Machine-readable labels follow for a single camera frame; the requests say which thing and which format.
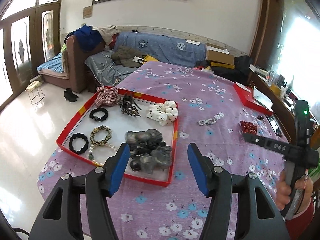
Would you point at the dark red dotted scrunchie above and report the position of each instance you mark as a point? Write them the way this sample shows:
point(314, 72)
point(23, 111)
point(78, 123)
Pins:
point(248, 127)

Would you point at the wooden glass door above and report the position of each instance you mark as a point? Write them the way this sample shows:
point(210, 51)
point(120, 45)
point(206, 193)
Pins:
point(30, 36)

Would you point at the white folded paper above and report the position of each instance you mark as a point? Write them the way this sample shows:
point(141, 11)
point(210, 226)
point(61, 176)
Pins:
point(262, 99)

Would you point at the red plaid scrunchie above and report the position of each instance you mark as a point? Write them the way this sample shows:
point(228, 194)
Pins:
point(106, 96)

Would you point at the white cherry scrunchie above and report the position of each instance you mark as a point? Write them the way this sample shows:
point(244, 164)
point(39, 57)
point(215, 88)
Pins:
point(163, 113)

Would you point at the red box lid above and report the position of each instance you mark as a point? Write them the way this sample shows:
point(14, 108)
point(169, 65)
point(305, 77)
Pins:
point(245, 95)

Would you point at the cardboard box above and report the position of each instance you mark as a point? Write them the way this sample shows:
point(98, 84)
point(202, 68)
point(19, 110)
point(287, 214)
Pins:
point(219, 59)

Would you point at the purple floral blanket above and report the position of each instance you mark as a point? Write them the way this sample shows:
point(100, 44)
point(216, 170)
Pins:
point(210, 112)

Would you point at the wire stand stool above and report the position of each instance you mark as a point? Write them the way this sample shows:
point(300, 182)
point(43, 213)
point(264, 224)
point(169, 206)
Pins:
point(35, 93)

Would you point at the blue jacket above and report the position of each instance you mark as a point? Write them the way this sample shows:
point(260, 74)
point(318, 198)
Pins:
point(87, 38)

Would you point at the red tray box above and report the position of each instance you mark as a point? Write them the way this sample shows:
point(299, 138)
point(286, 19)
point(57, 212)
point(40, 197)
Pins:
point(118, 123)

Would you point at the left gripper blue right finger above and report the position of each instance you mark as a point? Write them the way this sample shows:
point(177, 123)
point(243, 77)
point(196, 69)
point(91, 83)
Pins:
point(257, 218)

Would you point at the brown armchair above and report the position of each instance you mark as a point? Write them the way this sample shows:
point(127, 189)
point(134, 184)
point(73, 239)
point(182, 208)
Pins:
point(76, 79)

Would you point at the black hair claw clip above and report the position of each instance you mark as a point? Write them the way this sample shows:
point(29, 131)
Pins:
point(128, 106)

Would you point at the yellow bag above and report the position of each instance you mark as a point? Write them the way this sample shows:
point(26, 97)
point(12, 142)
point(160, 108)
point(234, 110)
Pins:
point(147, 58)

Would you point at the olive green jacket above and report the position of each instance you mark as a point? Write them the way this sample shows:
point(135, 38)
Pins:
point(124, 56)

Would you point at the black shoes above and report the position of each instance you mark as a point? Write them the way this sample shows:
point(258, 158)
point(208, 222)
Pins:
point(70, 96)

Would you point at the blue covered sofa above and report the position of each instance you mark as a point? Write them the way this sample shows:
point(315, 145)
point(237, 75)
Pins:
point(165, 49)

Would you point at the wooden sideboard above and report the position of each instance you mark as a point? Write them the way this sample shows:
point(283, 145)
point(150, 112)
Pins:
point(284, 116)

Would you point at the grey fluffy scrunchie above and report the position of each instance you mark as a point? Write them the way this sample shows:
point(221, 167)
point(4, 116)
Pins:
point(148, 151)

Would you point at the black smartphone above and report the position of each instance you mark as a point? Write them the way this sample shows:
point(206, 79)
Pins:
point(275, 126)

